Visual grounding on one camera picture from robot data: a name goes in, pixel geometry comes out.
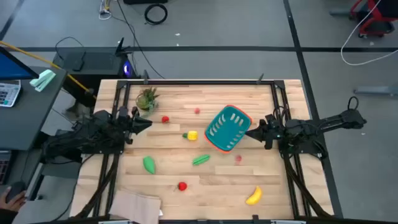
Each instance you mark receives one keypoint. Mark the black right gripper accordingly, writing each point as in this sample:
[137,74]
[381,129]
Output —
[273,130]

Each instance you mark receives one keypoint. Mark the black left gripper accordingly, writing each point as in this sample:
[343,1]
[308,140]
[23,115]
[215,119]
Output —
[127,123]

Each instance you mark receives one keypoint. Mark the small red toy tomato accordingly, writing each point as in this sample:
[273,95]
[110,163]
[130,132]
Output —
[165,119]

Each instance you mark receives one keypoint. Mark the wide green toy vegetable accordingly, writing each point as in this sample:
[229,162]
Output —
[149,165]

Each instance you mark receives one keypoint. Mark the yellow toy corn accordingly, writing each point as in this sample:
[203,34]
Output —
[192,135]

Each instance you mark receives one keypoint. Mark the yellow toy banana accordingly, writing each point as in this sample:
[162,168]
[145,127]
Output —
[255,197]

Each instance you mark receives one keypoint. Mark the red toy strawberry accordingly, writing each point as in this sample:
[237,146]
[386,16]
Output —
[182,186]

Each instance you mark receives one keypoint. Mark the person's forearm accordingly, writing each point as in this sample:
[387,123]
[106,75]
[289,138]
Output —
[5,217]

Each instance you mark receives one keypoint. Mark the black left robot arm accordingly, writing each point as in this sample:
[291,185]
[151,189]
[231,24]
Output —
[93,133]

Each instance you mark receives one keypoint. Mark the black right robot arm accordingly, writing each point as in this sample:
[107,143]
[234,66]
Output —
[335,119]

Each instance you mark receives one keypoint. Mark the potted succulent plant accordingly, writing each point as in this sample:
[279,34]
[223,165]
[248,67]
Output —
[143,101]

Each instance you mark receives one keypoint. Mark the dark table leg foot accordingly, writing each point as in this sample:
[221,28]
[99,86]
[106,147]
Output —
[260,79]

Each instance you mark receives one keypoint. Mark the black computer tower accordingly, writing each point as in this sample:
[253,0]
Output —
[93,67]

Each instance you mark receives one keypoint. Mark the small black box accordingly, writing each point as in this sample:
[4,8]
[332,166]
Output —
[78,63]

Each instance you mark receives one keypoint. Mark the mint green stapler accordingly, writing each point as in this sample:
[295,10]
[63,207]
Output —
[43,80]

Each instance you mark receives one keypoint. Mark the dark grey desk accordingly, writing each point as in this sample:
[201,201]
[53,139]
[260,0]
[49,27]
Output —
[31,118]

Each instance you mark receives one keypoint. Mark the grey floor bar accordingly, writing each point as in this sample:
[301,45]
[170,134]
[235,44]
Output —
[340,12]
[376,91]

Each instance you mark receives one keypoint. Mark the grey desk calculator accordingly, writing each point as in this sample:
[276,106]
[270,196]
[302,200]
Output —
[9,93]

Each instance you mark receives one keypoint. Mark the black computer mouse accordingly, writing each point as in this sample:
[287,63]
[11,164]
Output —
[15,186]

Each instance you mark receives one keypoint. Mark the computer monitor blue screen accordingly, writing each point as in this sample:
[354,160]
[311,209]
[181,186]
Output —
[12,67]

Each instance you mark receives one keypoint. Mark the person's hand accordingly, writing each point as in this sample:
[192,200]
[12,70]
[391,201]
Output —
[14,205]

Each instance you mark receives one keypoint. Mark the red and black cart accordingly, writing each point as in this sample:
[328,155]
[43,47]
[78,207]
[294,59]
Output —
[376,28]

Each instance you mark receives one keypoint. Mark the black aluminium table frame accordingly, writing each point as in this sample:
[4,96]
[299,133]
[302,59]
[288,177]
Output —
[202,82]

